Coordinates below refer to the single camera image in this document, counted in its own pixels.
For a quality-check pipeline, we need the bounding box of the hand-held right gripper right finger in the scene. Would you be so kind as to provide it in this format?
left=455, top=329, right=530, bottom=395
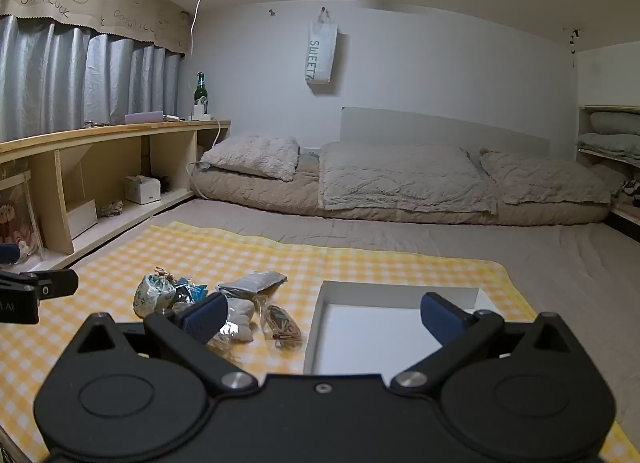
left=391, top=291, right=581, bottom=398

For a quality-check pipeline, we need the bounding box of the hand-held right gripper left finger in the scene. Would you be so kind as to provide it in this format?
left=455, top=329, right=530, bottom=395
left=64, top=291, right=256, bottom=397

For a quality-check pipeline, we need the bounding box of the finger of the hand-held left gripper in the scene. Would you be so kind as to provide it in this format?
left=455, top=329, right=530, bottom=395
left=0, top=242, right=25, bottom=268
left=0, top=269, right=80, bottom=301

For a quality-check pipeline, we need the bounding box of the blue packet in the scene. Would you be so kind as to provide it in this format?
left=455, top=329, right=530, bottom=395
left=175, top=277, right=210, bottom=305

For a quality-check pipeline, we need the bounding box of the grey packet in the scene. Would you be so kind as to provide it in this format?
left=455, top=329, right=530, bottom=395
left=216, top=270, right=289, bottom=298

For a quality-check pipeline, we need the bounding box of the white shallow box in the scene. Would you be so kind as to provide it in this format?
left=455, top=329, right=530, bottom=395
left=303, top=280, right=494, bottom=377

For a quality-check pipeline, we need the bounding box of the printed picture bag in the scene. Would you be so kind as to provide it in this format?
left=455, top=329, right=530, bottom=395
left=0, top=170, right=46, bottom=264

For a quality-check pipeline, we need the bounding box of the floral fabric pouch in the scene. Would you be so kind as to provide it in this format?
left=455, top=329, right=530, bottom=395
left=133, top=268, right=177, bottom=318

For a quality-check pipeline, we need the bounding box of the clear bag of brown clips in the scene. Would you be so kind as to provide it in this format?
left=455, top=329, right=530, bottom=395
left=254, top=294, right=304, bottom=344

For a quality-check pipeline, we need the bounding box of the white flat box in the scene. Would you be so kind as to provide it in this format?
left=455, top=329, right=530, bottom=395
left=66, top=199, right=99, bottom=240

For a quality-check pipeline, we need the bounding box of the yellow checkered mat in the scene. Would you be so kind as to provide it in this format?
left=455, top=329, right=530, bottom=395
left=0, top=220, right=628, bottom=463

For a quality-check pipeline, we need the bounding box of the beige comforter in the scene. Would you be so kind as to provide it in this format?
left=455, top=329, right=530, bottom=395
left=190, top=143, right=612, bottom=226

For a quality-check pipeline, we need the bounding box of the white tissue box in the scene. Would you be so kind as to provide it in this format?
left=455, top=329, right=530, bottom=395
left=124, top=175, right=162, bottom=206

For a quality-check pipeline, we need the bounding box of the middle beige pillow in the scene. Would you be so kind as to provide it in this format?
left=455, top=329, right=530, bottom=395
left=318, top=142, right=499, bottom=216

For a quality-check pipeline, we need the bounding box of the wooden shelf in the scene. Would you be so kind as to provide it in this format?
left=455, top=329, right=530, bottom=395
left=0, top=119, right=232, bottom=274

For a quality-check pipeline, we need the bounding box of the fuzzy beige pillow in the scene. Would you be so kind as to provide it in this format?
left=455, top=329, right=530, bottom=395
left=200, top=135, right=301, bottom=182

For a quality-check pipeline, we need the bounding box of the quilted beige pillow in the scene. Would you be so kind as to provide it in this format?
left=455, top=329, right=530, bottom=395
left=479, top=147, right=614, bottom=206

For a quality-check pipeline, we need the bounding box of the grey curtain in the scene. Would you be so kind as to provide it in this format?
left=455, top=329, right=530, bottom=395
left=0, top=13, right=182, bottom=144

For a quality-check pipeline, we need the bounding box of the white headboard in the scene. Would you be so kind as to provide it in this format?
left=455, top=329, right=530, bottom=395
left=341, top=106, right=551, bottom=160

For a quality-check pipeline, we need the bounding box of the patterned cloth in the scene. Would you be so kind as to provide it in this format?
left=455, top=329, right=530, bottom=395
left=612, top=178, right=640, bottom=214

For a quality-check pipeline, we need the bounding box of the white side shelf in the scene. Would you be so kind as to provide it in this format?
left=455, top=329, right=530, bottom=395
left=575, top=105, right=640, bottom=240

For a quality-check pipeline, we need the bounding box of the folded grey bedding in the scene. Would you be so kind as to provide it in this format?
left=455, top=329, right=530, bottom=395
left=577, top=133, right=640, bottom=162

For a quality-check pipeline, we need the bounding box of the grey pillow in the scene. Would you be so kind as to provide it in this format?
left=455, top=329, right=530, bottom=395
left=590, top=112, right=640, bottom=136

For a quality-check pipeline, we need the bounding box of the white tote bag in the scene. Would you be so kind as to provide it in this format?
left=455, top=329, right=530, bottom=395
left=305, top=7, right=340, bottom=96

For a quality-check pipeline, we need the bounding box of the white charger cable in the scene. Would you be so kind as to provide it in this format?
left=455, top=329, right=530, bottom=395
left=187, top=118, right=224, bottom=172

